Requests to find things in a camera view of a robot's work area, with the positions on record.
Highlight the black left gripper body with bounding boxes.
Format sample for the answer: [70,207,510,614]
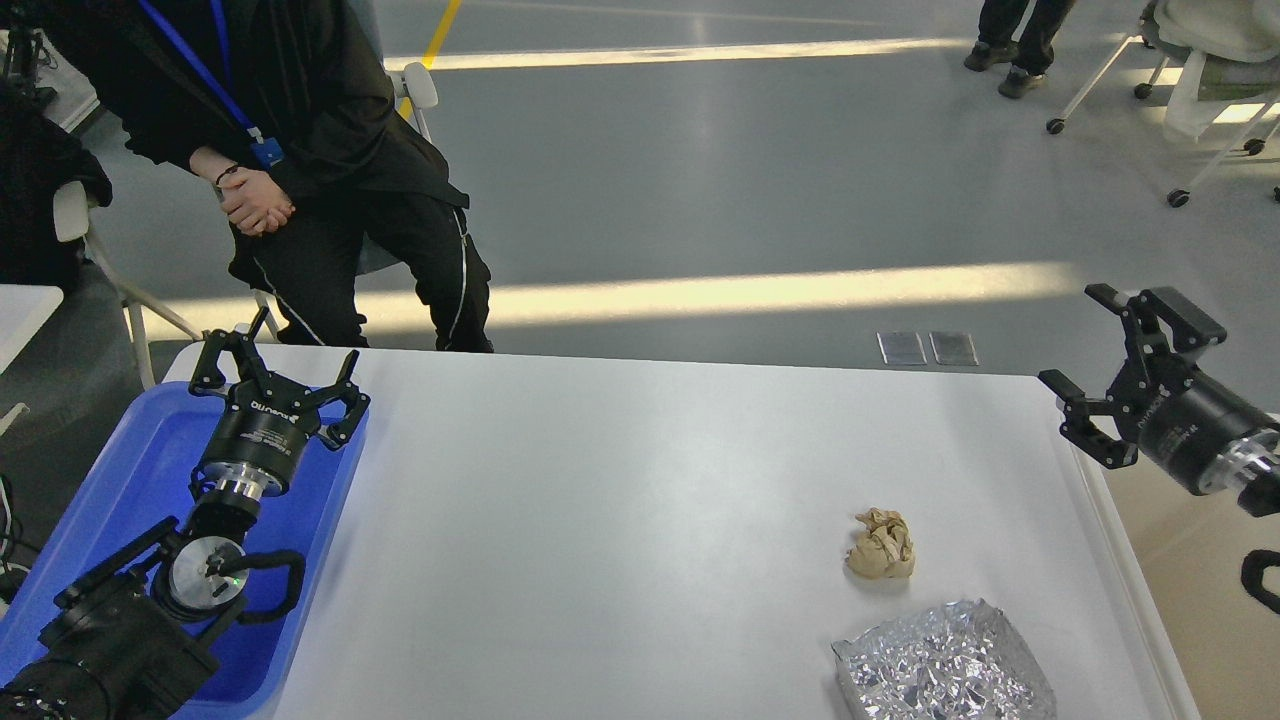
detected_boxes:
[193,378,338,498]

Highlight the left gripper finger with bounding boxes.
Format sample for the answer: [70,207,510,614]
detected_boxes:
[303,350,370,451]
[188,307,273,401]

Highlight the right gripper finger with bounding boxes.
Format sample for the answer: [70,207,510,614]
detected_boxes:
[1038,369,1138,469]
[1085,283,1228,401]

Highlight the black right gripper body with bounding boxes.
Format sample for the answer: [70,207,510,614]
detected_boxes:
[1117,360,1277,497]

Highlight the aluminium foil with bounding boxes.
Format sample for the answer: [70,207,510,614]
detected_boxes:
[831,600,1059,719]

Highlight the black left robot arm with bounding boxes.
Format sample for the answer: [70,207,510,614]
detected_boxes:
[3,316,370,719]

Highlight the blue plastic tray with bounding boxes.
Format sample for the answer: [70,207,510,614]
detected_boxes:
[1,382,366,719]

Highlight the right metal floor plate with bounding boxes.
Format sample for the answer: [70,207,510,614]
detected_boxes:
[929,331,980,366]

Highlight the metal floor plate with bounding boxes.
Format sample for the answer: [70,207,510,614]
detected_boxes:
[876,331,928,366]
[929,331,980,366]

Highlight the left metal floor plate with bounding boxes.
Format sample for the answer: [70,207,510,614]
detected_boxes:
[876,331,928,366]

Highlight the white side table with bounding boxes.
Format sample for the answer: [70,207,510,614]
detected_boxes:
[1,283,65,373]

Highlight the white plastic bin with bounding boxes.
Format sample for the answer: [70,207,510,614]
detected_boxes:
[1082,456,1279,719]

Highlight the crumpled brown paper ball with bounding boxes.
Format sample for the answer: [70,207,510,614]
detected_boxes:
[845,507,916,580]

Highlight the white chair with black coat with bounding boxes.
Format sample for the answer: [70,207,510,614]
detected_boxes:
[1,83,201,388]

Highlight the white rolling chair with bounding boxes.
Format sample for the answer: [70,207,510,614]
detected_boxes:
[1044,1,1279,208]

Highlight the person in black clothes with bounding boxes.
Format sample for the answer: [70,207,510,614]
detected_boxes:
[38,1,492,354]

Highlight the grey seat chair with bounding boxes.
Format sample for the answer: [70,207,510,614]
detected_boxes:
[348,1,439,275]

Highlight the walking person legs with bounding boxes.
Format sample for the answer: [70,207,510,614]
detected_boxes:
[963,1,1076,99]

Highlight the blue lanyard badge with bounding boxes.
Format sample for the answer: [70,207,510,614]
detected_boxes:
[140,1,285,170]

